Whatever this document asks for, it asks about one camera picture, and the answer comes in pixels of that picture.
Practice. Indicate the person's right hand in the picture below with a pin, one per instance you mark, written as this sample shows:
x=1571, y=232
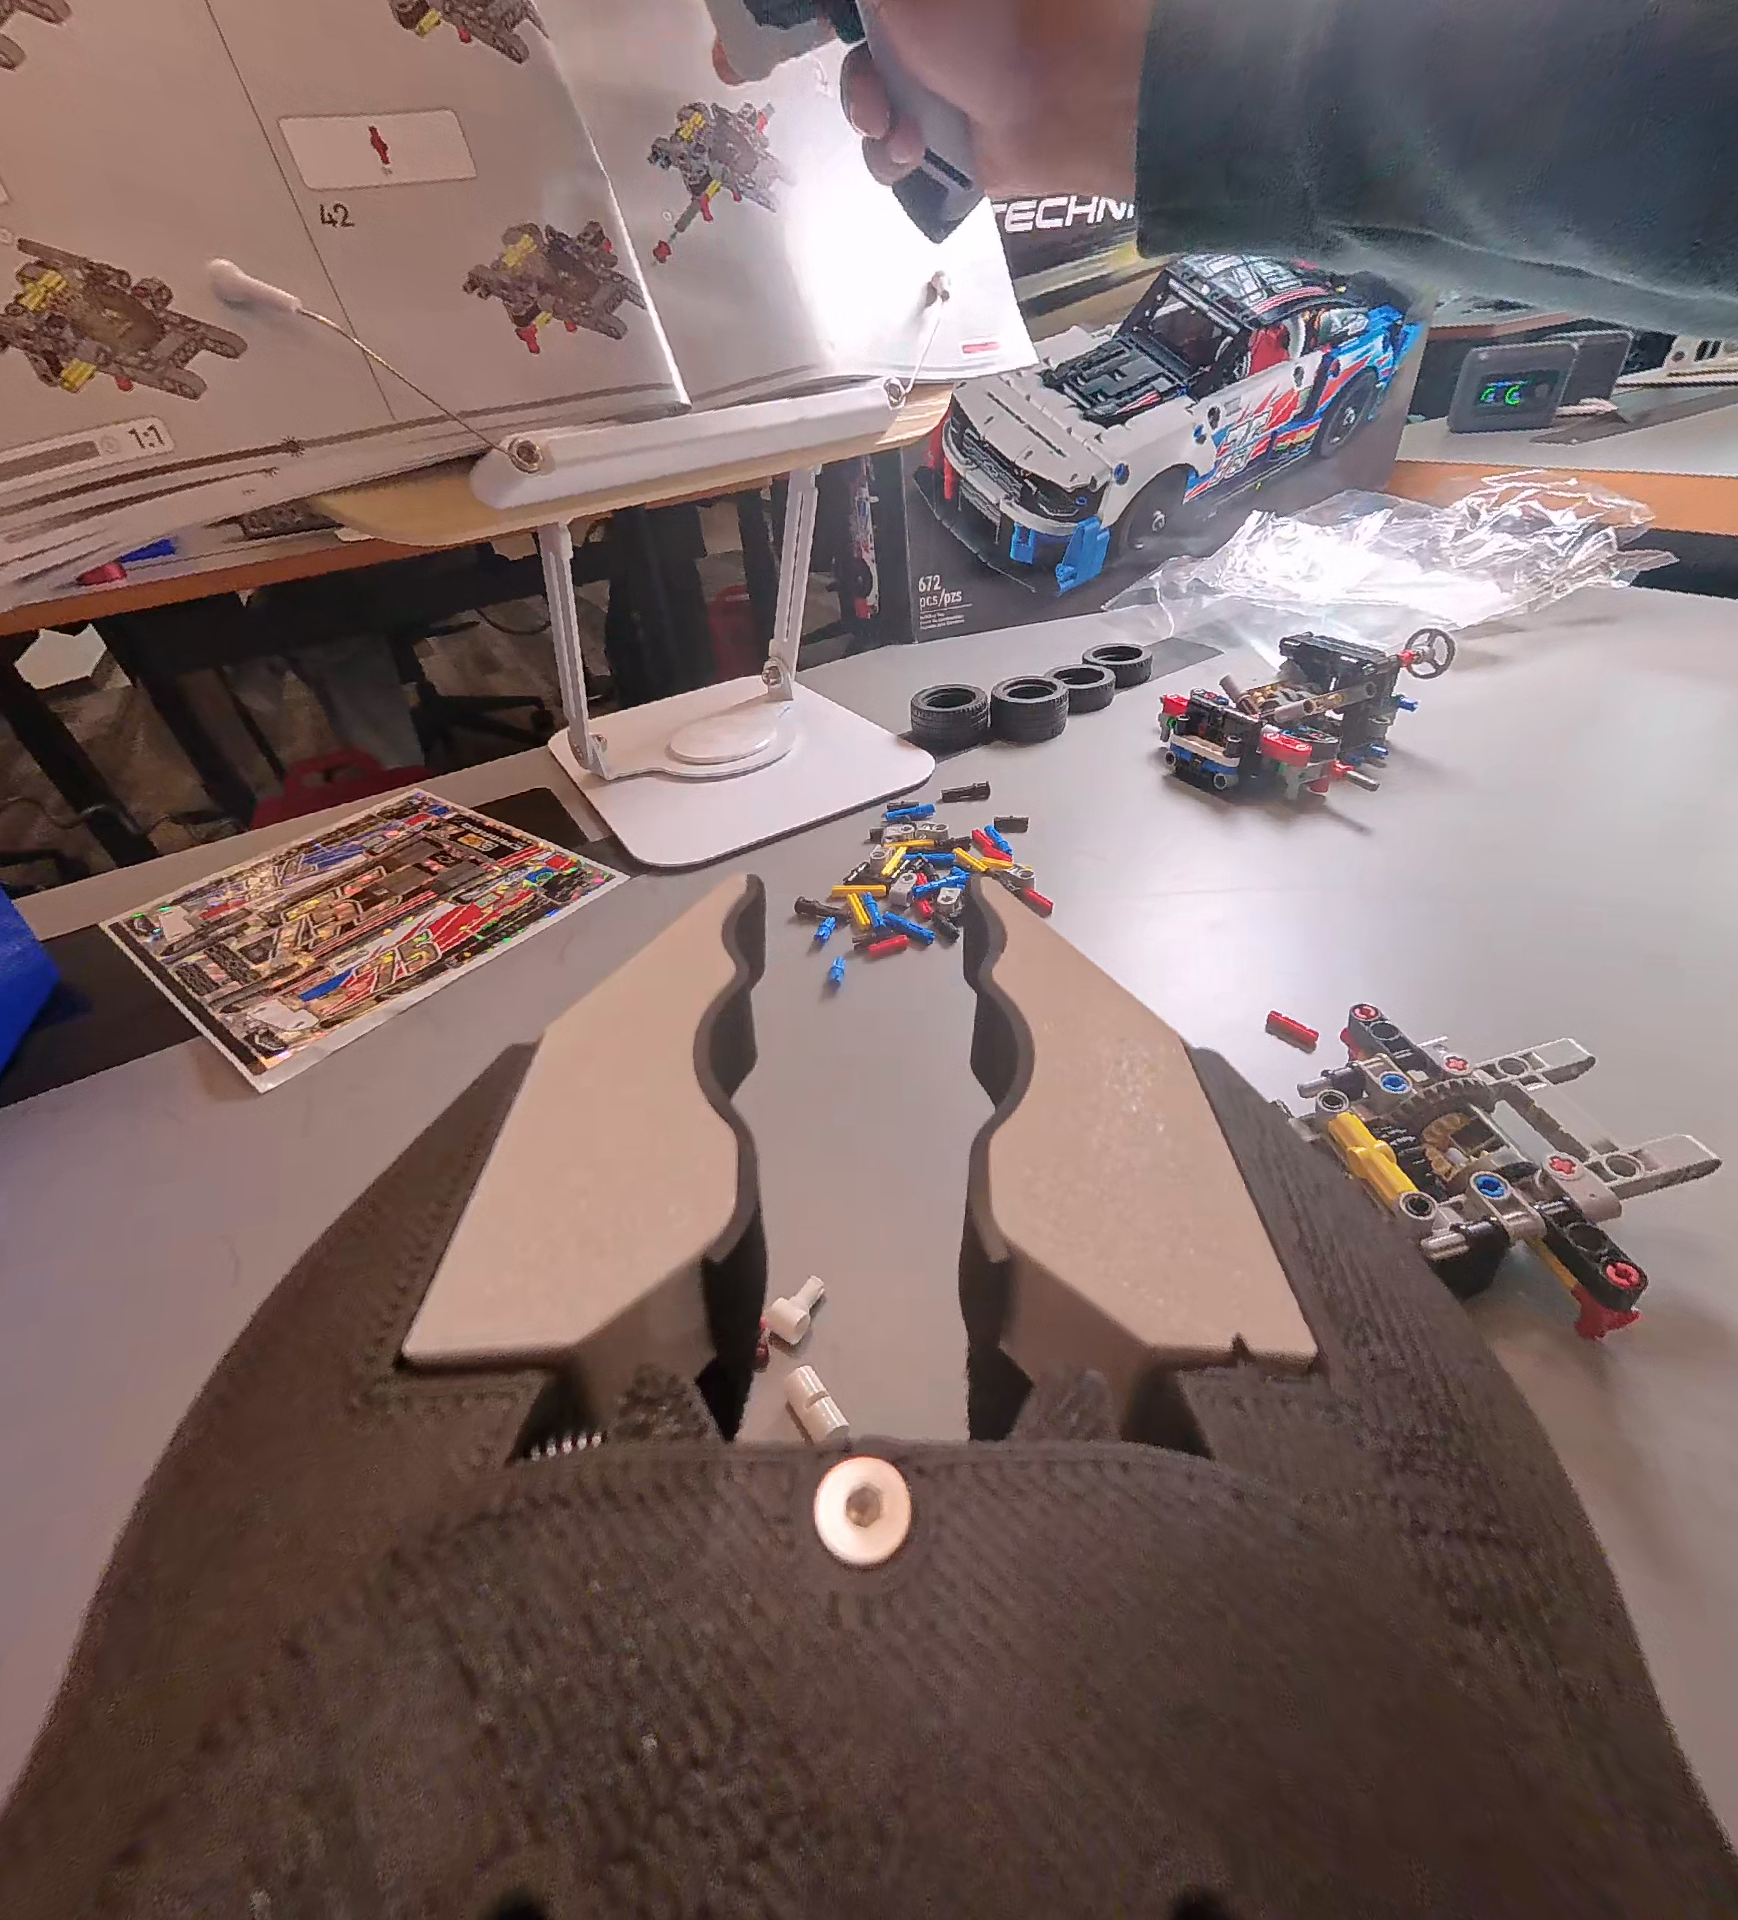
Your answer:
x=1050, y=76

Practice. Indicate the clear plastic bag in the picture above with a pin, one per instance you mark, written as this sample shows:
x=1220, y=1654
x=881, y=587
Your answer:
x=1408, y=555

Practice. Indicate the grey lego gearbox assembly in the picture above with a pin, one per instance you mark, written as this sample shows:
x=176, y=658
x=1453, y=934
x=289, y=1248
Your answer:
x=1656, y=1162

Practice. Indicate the lego instruction booklet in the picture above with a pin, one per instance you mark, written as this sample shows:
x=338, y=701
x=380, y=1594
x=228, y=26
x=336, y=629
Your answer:
x=134, y=150

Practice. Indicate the black device green display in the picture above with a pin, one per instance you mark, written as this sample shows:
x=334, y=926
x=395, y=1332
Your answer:
x=1518, y=388

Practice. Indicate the lego set box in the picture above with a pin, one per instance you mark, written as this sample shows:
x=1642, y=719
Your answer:
x=1050, y=525

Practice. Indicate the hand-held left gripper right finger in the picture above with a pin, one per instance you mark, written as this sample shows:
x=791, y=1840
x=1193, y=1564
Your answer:
x=1155, y=1200

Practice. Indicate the white lego connector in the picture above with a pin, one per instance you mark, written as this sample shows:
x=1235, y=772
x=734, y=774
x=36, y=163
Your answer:
x=815, y=1405
x=797, y=1308

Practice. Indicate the white lamp base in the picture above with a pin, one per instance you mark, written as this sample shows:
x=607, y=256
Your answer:
x=809, y=794

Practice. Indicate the pile of small lego pins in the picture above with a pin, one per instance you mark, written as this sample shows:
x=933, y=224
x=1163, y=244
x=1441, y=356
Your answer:
x=920, y=878

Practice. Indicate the colourful sticker sheet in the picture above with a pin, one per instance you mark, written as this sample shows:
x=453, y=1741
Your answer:
x=360, y=932

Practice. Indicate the red lego pin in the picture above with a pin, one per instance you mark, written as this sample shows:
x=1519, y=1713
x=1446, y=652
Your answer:
x=1292, y=1025

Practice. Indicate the wooden edged side desk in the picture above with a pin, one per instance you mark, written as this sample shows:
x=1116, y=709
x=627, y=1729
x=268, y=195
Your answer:
x=1634, y=466

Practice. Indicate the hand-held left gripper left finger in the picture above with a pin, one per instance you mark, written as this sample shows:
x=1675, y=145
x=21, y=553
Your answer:
x=569, y=1200

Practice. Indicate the red object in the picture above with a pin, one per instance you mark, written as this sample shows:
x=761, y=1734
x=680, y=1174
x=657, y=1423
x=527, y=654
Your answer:
x=321, y=788

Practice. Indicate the black lego chassis assembly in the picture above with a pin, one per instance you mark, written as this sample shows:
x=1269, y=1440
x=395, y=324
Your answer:
x=1259, y=722

